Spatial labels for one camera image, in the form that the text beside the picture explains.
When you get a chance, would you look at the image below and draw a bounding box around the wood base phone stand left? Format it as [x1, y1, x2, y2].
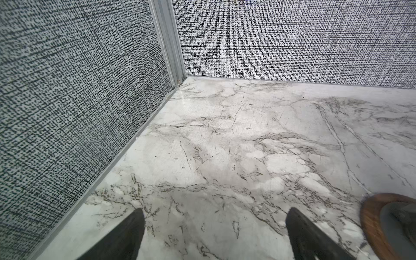
[360, 193, 416, 260]

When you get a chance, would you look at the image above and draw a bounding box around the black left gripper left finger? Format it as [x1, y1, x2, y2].
[79, 209, 145, 260]

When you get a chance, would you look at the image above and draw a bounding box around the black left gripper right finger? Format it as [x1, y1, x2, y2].
[286, 208, 354, 260]

